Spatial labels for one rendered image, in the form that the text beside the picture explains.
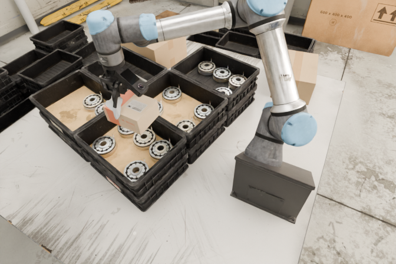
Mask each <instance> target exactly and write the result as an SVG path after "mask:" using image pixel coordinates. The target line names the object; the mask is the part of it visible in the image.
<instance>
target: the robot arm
mask: <svg viewBox="0 0 396 264"><path fill-rule="evenodd" d="M287 1H288V0H229V1H225V2H224V3H223V4H222V5H221V6H216V7H212V8H207V9H202V10H199V11H193V12H188V13H185V14H180V15H175V16H170V17H167V18H162V19H157V20H156V18H155V16H154V14H141V15H132V16H123V17H115V18H114V16H113V15H112V13H111V12H110V11H108V10H102V9H101V10H97V11H93V12H91V13H90V14H88V15H87V18H86V21H87V25H88V29H89V33H90V34H91V37H92V40H93V43H94V46H95V48H96V51H97V54H98V57H99V60H98V64H100V65H102V66H103V70H104V73H103V75H102V76H101V77H100V78H99V79H100V81H101V84H102V86H103V82H104V84H105V87H106V88H105V87H104V86H103V89H104V90H106V91H108V92H110V93H112V96H111V100H107V101H106V102H105V104H106V106H107V107H108V108H109V109H110V110H112V111H113V113H114V117H115V119H116V120H118V118H119V117H120V116H121V115H120V111H121V104H122V102H123V99H122V98H121V97H120V94H125V93H126V92H127V91H128V90H131V91H132V92H133V93H134V94H135V95H136V96H138V97H141V96H142V95H143V94H144V93H146V92H147V90H148V88H149V87H148V85H147V84H146V83H144V82H143V81H142V80H141V79H140V78H139V77H138V76H136V75H135V73H133V72H132V71H131V70H130V69H129V68H128V67H126V66H125V65H124V64H125V61H124V54H123V50H122V47H121V44H126V43H131V42H132V43H133V44H134V45H136V46H138V47H147V46H149V45H150V44H155V43H158V42H163V41H168V40H171V39H176V38H181V37H186V36H189V35H194V34H199V33H202V32H207V31H212V30H215V29H220V28H225V27H226V28H227V29H233V28H240V27H249V31H250V32H251V33H253V34H255V35H256V39H257V42H258V47H259V51H260V55H261V58H262V62H263V67H264V70H265V74H266V78H267V81H268V86H269V90H270V94H271V97H272V101H269V102H267V103H266V104H265V106H264V108H263V110H262V114H261V117H260V120H259V123H258V126H257V129H256V132H255V135H254V138H252V140H251V141H250V143H249V144H248V145H247V147H246V148H245V152H244V154H245V155H246V156H248V157H249V158H251V159H253V160H256V161H258V162H260V163H263V164H267V165H269V166H274V167H281V165H282V162H283V144H284V143H286V144H287V145H290V146H294V147H301V146H304V145H307V144H308V143H310V142H311V141H312V140H313V138H314V136H315V135H316V132H317V129H318V125H317V122H316V120H315V118H314V117H313V116H312V115H311V114H309V113H308V110H307V107H306V102H305V101H303V100H301V99H300V98H299V94H298V90H297V86H296V82H295V77H294V74H293V69H292V64H291V60H290V57H289V52H288V48H287V44H286V39H285V35H284V31H283V24H284V22H285V20H286V16H285V11H284V8H285V6H286V3H287Z"/></svg>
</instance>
